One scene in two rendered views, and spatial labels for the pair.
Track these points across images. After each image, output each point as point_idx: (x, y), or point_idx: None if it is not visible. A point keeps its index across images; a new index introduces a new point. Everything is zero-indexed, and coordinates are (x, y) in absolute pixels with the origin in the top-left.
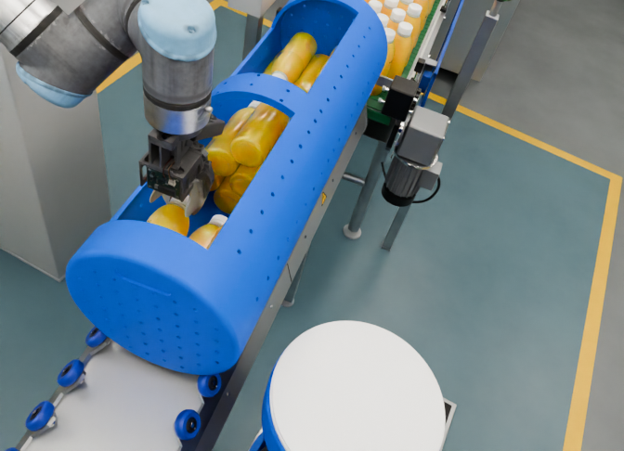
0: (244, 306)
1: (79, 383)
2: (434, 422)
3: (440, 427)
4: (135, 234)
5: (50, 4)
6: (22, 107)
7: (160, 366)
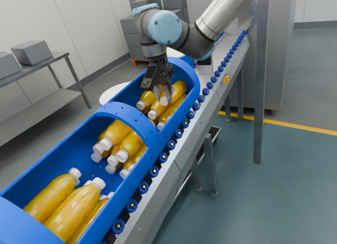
0: None
1: None
2: (106, 92)
3: (105, 92)
4: (173, 60)
5: (197, 20)
6: None
7: None
